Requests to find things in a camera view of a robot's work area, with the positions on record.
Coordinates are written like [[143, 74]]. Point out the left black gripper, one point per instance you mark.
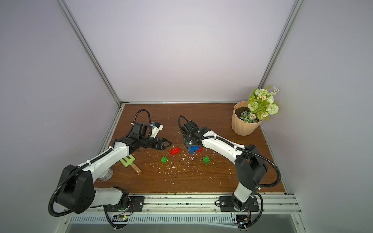
[[161, 146]]

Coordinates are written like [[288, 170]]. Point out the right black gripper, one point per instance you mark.
[[190, 142]]

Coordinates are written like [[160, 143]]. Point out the blue long lego brick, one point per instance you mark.
[[193, 149]]

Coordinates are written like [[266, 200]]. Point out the red long lego brick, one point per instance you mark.
[[175, 151]]

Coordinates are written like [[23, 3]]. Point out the green small lego brick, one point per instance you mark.
[[206, 160], [164, 159]]

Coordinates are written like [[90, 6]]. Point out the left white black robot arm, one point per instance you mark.
[[76, 192]]

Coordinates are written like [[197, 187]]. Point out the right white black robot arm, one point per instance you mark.
[[250, 167]]

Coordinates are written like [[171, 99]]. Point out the beige ribbed flower pot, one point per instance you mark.
[[238, 125]]

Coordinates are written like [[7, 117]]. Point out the green white artificial flowers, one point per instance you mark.
[[261, 105]]

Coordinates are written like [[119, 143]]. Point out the left circuit board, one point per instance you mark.
[[120, 218]]

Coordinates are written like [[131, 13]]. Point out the circuit board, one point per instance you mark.
[[243, 220], [120, 218]]

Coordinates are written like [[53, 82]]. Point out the right circuit board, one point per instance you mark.
[[243, 220]]

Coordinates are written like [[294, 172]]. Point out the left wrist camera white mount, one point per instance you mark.
[[155, 128]]

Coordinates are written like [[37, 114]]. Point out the green toy rake wooden handle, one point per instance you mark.
[[128, 161]]

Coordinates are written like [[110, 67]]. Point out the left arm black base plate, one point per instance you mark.
[[130, 204]]

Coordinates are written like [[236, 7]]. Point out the aluminium front rail frame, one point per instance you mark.
[[192, 208]]

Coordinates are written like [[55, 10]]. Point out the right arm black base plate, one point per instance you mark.
[[232, 204]]

